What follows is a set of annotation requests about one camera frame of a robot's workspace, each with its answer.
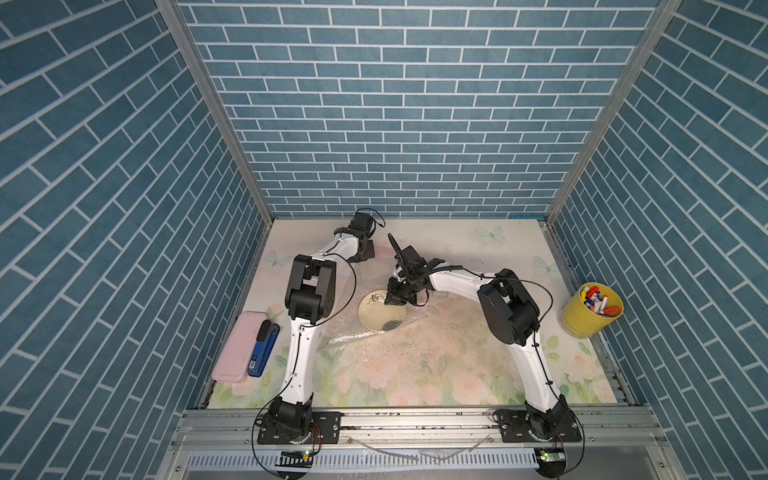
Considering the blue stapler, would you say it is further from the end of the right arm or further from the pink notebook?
the end of the right arm

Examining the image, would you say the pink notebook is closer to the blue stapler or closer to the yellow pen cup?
the blue stapler

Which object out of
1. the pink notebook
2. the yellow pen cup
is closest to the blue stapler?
the pink notebook

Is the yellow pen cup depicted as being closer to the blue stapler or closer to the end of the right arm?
the end of the right arm

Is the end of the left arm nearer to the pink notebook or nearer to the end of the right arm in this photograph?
the end of the right arm

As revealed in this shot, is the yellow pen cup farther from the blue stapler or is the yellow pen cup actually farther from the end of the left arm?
the blue stapler

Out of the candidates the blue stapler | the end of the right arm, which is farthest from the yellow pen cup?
the blue stapler

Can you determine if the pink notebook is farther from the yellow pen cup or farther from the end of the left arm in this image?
the yellow pen cup

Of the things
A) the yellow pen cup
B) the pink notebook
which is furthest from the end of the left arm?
the yellow pen cup

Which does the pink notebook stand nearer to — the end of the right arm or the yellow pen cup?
the end of the right arm

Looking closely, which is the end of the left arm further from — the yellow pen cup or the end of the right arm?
the yellow pen cup

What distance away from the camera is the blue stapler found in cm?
83

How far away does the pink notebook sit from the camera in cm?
82

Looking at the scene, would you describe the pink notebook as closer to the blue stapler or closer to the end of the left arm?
the blue stapler

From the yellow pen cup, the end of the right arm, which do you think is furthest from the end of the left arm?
the yellow pen cup
